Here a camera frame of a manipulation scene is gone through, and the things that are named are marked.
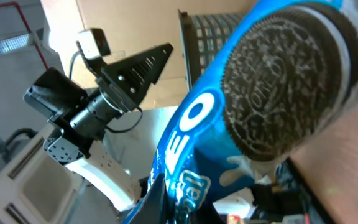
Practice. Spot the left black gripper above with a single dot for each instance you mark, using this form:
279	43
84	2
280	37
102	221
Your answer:
127	81

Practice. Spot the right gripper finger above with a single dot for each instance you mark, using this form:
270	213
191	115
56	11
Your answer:
153	209

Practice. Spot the blue oreo cookie pack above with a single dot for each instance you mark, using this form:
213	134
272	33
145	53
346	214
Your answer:
288	71

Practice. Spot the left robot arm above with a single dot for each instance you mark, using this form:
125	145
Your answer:
80	120

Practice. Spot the grey plastic mesh basket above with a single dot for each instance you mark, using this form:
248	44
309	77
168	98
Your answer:
202	37

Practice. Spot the white storage bin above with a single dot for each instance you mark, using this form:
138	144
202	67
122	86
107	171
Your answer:
34	188

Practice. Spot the red pipe on wall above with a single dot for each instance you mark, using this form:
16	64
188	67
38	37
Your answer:
19	23

